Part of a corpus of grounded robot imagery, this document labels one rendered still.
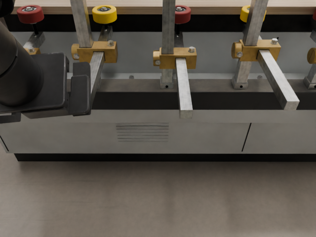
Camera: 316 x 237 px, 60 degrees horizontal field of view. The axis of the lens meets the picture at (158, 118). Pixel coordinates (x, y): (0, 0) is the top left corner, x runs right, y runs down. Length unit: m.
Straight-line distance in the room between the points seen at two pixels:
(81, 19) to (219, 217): 1.08
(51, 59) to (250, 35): 0.66
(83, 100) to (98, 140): 1.15
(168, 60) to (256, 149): 0.87
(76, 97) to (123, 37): 0.79
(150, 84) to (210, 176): 0.78
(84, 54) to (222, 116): 0.55
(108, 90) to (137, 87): 0.10
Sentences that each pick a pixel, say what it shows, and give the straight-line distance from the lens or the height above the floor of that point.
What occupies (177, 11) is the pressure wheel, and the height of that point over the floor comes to 0.91.
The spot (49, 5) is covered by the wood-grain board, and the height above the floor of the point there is 0.90.
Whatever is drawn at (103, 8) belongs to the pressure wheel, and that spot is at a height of 0.91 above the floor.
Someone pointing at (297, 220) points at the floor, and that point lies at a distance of 1.56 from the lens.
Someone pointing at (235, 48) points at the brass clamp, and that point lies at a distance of 0.89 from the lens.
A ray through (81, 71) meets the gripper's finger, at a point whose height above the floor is 1.07.
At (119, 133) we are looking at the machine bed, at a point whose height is 0.26.
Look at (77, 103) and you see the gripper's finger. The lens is 0.32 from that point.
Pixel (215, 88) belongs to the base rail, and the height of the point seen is 0.70.
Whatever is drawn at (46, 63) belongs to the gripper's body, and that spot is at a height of 1.09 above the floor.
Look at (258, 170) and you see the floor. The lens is 1.66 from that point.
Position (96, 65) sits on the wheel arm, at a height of 0.84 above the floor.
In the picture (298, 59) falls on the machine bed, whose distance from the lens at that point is 1.26.
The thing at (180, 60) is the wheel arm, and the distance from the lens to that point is 0.86.
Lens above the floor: 1.25
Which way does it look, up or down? 42 degrees down
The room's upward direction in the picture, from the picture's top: straight up
